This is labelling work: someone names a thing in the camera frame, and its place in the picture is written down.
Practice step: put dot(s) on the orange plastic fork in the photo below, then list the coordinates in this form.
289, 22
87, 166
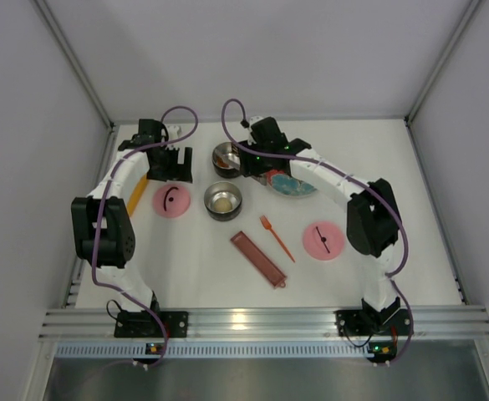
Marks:
268, 227

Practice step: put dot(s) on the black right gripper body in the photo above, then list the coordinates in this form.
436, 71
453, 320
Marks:
249, 164

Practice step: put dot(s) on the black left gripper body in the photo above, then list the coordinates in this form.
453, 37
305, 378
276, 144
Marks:
170, 171

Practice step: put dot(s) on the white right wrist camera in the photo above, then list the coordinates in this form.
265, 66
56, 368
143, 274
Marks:
249, 123

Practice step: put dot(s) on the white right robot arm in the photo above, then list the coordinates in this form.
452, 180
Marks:
373, 223

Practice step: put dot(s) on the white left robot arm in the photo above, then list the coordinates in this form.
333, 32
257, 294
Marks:
103, 232

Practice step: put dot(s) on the aluminium front rail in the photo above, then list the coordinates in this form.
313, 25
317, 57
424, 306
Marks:
271, 324

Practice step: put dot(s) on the dark red cutlery tray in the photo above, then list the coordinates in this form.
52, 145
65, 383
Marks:
263, 264

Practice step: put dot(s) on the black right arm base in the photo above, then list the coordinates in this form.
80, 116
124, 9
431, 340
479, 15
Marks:
357, 323

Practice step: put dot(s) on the pink lid with black handle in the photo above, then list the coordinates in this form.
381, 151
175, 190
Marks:
171, 201
323, 240

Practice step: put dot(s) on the beige round food ball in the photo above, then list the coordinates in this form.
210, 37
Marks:
222, 205

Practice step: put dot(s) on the orange food pieces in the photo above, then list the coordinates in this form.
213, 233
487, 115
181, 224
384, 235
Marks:
222, 165

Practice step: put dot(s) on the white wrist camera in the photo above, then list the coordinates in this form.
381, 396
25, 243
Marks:
249, 123
171, 134

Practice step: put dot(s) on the black steel lunch bowl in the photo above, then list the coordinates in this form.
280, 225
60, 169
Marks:
223, 165
223, 189

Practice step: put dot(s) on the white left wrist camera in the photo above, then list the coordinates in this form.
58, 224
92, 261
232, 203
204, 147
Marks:
171, 134

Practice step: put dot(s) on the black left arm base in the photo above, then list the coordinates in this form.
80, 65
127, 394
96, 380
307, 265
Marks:
143, 325

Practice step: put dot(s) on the red patterned ceramic plate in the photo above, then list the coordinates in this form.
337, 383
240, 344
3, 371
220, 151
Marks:
286, 185

